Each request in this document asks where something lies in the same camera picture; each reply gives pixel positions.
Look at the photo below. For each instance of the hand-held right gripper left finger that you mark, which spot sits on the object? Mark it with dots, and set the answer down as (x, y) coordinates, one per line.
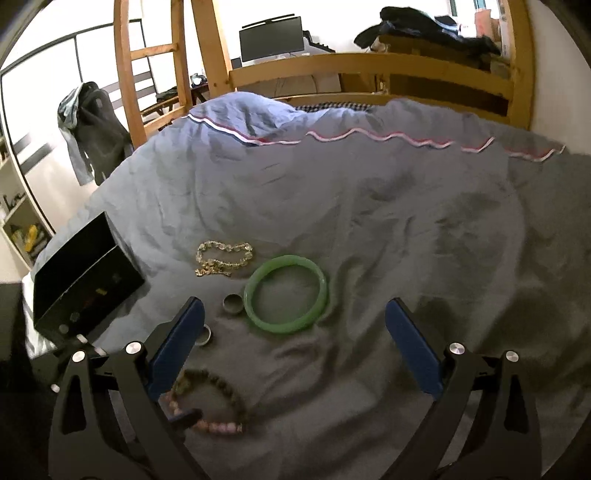
(178, 339)

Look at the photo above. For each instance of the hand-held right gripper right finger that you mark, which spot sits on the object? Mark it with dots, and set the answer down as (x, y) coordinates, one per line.
(411, 344)

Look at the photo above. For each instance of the black jewelry box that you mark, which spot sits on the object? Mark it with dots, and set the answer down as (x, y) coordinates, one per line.
(78, 281)

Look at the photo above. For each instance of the green jade bangle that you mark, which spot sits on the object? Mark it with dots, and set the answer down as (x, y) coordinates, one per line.
(286, 291)

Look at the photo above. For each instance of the blue duvet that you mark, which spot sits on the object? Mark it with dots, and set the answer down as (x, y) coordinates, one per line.
(323, 230)

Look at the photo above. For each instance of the white shelf unit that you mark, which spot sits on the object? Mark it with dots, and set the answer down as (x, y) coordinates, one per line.
(21, 221)

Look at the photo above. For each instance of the chair with grey jacket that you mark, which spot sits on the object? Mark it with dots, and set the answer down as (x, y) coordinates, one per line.
(90, 129)

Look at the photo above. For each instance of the dark wooden chair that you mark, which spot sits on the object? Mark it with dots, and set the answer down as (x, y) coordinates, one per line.
(168, 99)

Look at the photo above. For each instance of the checkered bed sheet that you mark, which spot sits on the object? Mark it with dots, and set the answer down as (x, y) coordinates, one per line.
(337, 106)

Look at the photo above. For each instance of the wooden ladder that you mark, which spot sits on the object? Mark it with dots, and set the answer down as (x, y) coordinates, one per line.
(147, 60)

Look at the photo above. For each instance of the computer monitor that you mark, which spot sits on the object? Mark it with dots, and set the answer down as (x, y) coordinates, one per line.
(271, 39)

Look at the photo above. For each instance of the dark jacket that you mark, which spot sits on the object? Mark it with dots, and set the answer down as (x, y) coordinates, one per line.
(425, 27)

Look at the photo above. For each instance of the wooden bed frame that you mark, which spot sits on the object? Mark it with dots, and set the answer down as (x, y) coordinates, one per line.
(369, 69)

